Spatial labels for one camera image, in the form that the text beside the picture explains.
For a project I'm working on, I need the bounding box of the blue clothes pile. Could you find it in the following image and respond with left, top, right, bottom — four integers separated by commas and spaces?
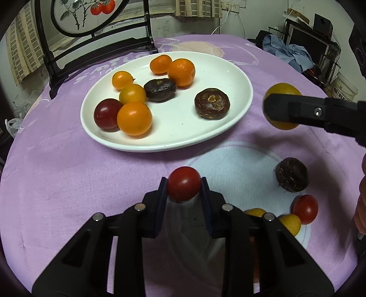
262, 34, 315, 73

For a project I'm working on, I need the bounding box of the white plastic bag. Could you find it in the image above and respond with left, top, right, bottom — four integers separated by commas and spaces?
4, 118, 23, 138

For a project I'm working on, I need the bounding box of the person's right hand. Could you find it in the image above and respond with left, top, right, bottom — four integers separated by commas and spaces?
354, 155, 366, 235

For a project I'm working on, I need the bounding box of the dark red plum tomato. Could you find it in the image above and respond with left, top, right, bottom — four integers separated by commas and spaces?
94, 98, 123, 130

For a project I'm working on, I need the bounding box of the small yellow fruit upper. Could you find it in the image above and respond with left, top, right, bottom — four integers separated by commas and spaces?
244, 208, 267, 218

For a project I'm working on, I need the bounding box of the dark water chestnut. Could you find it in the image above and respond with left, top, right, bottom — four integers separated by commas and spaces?
275, 157, 309, 192
194, 88, 230, 120

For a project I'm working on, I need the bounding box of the small yellow fruit lower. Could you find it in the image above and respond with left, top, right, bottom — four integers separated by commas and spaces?
279, 213, 301, 236

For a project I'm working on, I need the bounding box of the black chair with painted panel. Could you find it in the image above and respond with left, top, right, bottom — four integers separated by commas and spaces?
34, 1, 158, 99

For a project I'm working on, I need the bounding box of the small yellow fruit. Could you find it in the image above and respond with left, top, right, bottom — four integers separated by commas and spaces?
244, 208, 267, 218
279, 213, 301, 236

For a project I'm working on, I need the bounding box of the large yellow-green fruit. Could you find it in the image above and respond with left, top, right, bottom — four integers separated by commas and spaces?
262, 83, 301, 130

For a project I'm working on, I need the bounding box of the large orange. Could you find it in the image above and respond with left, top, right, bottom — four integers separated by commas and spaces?
167, 58, 195, 88

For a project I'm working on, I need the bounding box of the white bucket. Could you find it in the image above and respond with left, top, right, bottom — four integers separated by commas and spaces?
330, 72, 358, 102

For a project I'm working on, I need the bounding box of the dark water chestnut front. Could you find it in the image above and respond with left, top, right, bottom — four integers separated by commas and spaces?
194, 88, 230, 120

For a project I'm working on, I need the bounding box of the white oval plate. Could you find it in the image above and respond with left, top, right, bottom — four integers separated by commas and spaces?
80, 51, 254, 152

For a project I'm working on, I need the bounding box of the small orange on plate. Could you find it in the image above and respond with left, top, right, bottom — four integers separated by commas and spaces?
112, 71, 134, 90
150, 54, 172, 75
119, 84, 147, 105

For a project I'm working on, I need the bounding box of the dark chestnut on plate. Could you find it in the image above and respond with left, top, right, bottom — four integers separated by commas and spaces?
143, 78, 177, 103

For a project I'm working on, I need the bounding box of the black shelf unit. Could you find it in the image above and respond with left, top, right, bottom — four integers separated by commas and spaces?
283, 18, 341, 85

